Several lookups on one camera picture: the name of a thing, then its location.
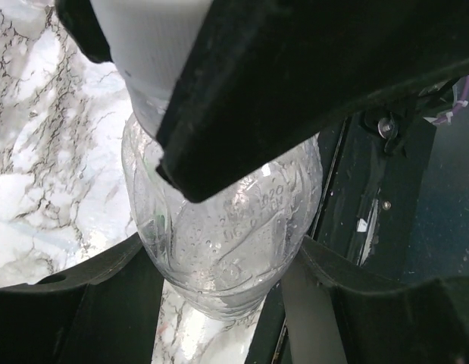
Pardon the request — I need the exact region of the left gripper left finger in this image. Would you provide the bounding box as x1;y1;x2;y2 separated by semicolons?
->
0;234;164;363

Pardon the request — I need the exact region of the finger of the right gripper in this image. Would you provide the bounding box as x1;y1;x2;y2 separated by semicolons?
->
156;1;469;202
55;0;112;64

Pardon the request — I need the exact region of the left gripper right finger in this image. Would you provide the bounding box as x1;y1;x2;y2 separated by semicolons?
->
282;237;469;363

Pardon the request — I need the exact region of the blue white bottle cap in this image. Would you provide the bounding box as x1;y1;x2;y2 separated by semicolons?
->
91;0;211;118

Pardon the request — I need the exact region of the clear bottle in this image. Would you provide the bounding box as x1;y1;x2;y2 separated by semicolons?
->
121;116;323;320

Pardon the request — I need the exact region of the black mounting rail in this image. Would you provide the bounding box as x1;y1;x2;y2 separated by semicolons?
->
246;112;436;363

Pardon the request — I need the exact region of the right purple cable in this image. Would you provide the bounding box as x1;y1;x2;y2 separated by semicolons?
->
423;74;469;126

